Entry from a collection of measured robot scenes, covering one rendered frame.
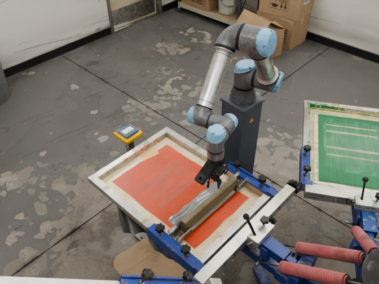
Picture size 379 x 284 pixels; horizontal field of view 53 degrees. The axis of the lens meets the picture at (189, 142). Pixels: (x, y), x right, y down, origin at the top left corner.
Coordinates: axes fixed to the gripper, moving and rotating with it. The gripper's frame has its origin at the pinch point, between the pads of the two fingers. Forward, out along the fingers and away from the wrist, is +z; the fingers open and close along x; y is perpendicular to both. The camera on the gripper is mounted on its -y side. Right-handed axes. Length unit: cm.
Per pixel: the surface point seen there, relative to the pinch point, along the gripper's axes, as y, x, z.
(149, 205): -17.3, 25.5, 16.5
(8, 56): 59, 368, 85
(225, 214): 3.6, -6.5, 16.6
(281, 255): -2.5, -41.2, 8.2
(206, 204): -4.2, -0.7, 6.1
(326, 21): 382, 123, 79
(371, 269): -4, -72, -18
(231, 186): 14.1, -1.6, 8.3
